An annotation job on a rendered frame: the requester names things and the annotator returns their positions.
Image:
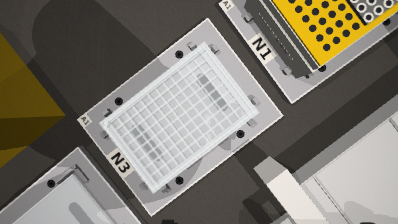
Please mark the clear multiwell plate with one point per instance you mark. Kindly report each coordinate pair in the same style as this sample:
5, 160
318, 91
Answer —
179, 117

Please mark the yellow open-top bin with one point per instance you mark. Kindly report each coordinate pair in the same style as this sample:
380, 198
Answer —
26, 109

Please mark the white rectangular mounting plate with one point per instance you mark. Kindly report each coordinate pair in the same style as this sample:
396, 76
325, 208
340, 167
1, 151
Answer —
268, 115

